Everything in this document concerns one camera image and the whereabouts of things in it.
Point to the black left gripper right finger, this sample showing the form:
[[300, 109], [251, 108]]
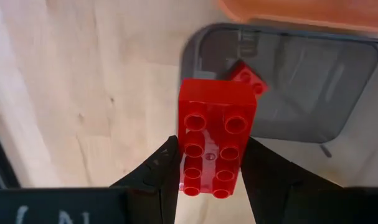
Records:
[[285, 199]]

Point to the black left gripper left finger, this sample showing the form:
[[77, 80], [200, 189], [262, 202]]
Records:
[[139, 199]]

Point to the translucent red eight-stud block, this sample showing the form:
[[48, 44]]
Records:
[[216, 105]]

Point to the small red four-stud block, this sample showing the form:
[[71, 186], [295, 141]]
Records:
[[250, 76]]

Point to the grey translucent plastic bin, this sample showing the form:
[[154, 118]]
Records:
[[300, 93]]

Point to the orange plastic bin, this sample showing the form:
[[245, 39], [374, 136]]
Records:
[[300, 12]]

